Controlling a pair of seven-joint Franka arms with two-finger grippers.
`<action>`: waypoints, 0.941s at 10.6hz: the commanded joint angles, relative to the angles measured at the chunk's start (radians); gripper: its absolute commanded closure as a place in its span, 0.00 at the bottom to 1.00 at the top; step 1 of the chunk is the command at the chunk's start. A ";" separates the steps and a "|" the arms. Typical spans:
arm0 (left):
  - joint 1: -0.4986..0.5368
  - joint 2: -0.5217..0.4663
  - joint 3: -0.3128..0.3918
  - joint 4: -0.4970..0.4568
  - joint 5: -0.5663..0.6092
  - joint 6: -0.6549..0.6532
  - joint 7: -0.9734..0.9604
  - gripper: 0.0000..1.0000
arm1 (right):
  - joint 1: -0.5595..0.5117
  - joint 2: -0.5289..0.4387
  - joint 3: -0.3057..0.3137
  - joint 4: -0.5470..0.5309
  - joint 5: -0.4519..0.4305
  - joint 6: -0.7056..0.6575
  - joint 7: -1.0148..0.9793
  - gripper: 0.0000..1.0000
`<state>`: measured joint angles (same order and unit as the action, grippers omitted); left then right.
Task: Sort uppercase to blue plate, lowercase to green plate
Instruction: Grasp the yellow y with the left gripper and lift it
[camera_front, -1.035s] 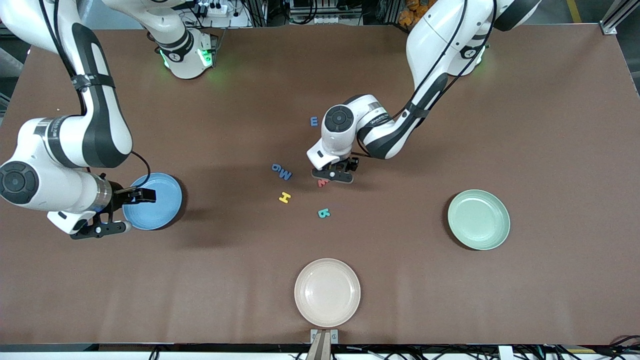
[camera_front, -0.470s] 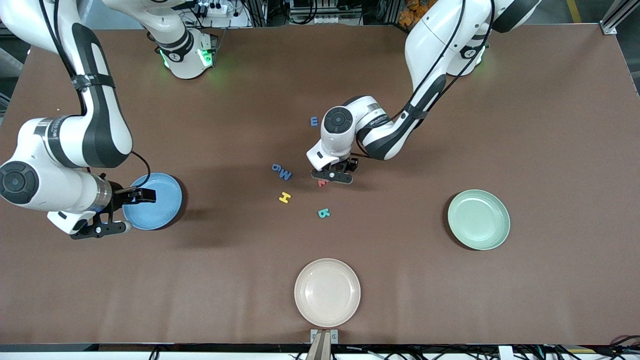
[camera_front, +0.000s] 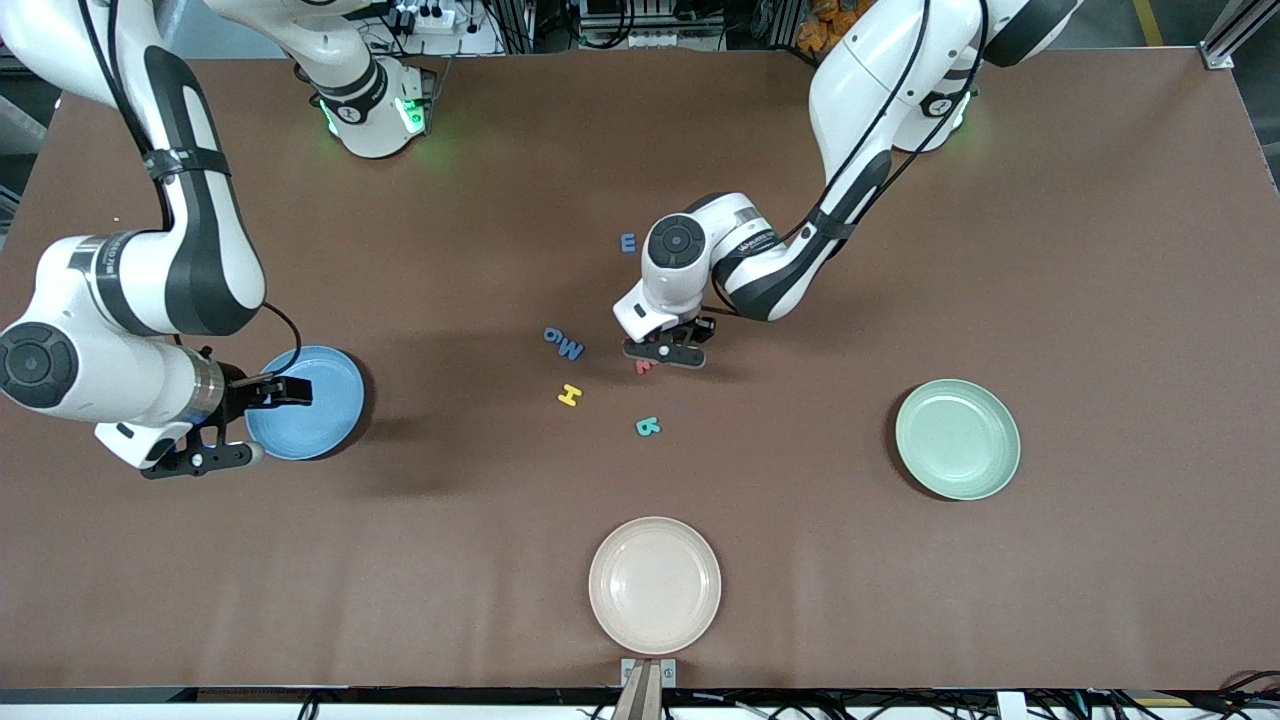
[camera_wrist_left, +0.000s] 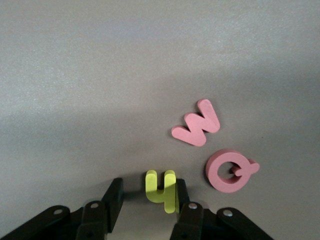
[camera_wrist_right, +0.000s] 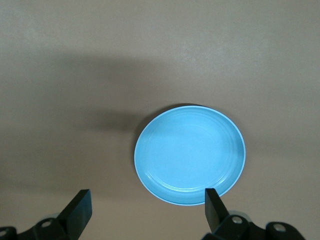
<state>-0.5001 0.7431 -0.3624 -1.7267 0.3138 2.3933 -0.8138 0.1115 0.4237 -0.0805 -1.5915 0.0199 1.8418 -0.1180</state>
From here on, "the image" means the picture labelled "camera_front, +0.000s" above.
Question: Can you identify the blue plate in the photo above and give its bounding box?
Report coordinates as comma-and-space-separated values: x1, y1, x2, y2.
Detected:
245, 345, 366, 461

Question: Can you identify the beige plate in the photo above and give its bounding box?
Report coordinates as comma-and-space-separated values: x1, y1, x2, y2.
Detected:
588, 516, 723, 657

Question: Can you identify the green plate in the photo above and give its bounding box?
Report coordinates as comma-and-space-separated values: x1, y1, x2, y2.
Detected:
895, 378, 1022, 501

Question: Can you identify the bag of oranges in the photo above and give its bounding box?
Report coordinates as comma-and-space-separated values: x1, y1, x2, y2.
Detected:
797, 0, 853, 56

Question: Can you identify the white power strip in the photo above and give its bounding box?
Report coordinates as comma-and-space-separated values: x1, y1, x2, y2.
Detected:
395, 3, 459, 33

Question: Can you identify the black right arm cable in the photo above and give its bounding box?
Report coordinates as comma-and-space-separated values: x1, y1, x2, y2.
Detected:
78, 0, 303, 386

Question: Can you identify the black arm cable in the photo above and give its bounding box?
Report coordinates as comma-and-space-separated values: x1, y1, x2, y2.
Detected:
790, 0, 991, 246
78, 0, 303, 386

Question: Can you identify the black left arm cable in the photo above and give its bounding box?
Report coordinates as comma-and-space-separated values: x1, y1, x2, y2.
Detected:
790, 0, 991, 246

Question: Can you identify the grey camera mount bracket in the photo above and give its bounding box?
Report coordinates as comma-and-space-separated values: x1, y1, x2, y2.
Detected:
612, 657, 678, 720

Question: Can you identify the aluminium frame profile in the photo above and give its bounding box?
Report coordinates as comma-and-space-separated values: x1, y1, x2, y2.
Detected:
1200, 0, 1280, 71

